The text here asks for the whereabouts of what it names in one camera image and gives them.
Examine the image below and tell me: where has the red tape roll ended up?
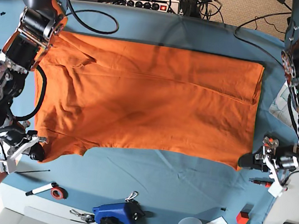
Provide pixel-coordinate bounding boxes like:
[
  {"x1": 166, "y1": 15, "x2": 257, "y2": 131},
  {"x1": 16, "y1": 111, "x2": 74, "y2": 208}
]
[{"x1": 50, "y1": 186, "x2": 68, "y2": 200}]

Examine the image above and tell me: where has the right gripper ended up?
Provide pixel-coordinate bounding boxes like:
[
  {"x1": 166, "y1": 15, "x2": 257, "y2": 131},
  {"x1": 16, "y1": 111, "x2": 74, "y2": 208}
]
[{"x1": 0, "y1": 123, "x2": 47, "y2": 174}]

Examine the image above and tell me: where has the silver carabiner clip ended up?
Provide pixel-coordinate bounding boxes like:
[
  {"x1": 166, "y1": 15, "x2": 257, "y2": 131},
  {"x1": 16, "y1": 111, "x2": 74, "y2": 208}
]
[{"x1": 125, "y1": 191, "x2": 139, "y2": 202}]

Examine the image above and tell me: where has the blue plastic device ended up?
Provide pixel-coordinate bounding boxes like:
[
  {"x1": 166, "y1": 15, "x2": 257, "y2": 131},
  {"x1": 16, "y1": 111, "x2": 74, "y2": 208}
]
[{"x1": 92, "y1": 200, "x2": 145, "y2": 224}]

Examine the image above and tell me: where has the white marker pen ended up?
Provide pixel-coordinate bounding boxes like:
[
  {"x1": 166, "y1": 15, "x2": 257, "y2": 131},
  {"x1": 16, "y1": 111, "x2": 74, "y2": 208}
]
[{"x1": 25, "y1": 182, "x2": 58, "y2": 196}]

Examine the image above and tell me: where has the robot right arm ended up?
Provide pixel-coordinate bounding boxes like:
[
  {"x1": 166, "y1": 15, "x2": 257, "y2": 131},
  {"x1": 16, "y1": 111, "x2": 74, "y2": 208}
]
[{"x1": 0, "y1": 0, "x2": 68, "y2": 174}]

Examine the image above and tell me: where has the red screwdriver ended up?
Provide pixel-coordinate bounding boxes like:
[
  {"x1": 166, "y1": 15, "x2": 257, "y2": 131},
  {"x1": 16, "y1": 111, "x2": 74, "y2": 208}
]
[{"x1": 248, "y1": 179, "x2": 274, "y2": 188}]

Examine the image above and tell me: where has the silver key clip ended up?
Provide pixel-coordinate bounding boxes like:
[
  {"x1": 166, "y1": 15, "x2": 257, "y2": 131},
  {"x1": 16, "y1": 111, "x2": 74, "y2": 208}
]
[{"x1": 70, "y1": 209, "x2": 95, "y2": 223}]

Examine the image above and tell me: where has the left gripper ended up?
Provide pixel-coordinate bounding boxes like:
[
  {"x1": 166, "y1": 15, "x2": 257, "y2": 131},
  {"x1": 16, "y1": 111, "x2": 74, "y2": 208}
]
[{"x1": 238, "y1": 136, "x2": 299, "y2": 197}]

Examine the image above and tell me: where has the blue table cloth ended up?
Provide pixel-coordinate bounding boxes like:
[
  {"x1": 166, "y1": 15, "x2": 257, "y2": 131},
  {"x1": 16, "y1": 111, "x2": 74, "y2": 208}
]
[{"x1": 0, "y1": 0, "x2": 299, "y2": 224}]

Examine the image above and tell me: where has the white notebook with leaf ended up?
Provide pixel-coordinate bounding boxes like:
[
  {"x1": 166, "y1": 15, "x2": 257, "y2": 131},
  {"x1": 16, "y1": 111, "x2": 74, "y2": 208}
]
[{"x1": 269, "y1": 82, "x2": 293, "y2": 128}]

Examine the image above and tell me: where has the red cube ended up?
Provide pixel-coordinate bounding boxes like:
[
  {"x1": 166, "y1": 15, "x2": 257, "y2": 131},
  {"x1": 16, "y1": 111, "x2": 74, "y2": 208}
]
[{"x1": 236, "y1": 211, "x2": 249, "y2": 224}]

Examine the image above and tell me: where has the orange t-shirt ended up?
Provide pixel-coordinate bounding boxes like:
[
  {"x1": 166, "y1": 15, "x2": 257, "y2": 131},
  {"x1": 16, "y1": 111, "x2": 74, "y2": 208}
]
[{"x1": 35, "y1": 32, "x2": 264, "y2": 170}]

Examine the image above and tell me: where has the thin black rod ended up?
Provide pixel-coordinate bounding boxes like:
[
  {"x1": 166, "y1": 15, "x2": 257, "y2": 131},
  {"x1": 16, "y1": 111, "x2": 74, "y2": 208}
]
[{"x1": 15, "y1": 169, "x2": 50, "y2": 174}]

